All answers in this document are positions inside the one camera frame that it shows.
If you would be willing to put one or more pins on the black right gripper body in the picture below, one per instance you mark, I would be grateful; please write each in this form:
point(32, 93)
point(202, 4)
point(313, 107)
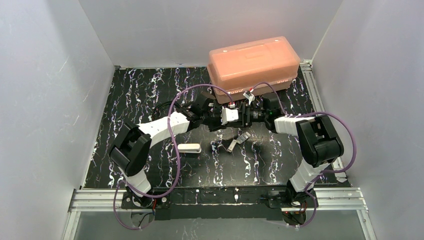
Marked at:
point(243, 117)

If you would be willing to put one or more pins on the aluminium rail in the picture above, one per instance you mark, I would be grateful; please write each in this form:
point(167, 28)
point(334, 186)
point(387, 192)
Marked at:
point(306, 68)
point(109, 200)

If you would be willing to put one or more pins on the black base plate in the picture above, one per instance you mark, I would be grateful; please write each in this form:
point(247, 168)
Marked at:
point(221, 203)

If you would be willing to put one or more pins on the aluminium right rail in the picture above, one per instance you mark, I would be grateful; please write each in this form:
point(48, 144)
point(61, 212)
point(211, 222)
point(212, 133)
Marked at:
point(306, 68)

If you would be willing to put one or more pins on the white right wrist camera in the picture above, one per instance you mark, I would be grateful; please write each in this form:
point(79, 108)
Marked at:
point(248, 94)

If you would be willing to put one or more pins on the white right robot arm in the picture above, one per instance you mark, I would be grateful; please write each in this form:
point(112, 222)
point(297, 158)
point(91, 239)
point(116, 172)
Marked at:
point(318, 141)

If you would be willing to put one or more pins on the pink plastic storage box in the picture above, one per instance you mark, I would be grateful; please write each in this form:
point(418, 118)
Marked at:
point(267, 65)

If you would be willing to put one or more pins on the aluminium front rail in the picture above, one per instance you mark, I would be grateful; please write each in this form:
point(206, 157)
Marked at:
point(109, 200)

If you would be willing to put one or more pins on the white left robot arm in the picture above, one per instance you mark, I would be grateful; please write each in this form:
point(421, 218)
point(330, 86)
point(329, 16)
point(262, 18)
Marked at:
point(130, 149)

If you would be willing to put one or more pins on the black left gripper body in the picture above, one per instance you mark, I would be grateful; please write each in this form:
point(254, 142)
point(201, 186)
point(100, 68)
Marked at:
point(210, 118)

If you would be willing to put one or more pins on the white stapler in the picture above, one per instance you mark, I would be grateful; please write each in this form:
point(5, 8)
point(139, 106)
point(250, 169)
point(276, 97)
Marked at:
point(189, 148)

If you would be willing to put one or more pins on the white staples box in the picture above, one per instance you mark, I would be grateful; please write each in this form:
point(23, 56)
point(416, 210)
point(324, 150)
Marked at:
point(232, 146)

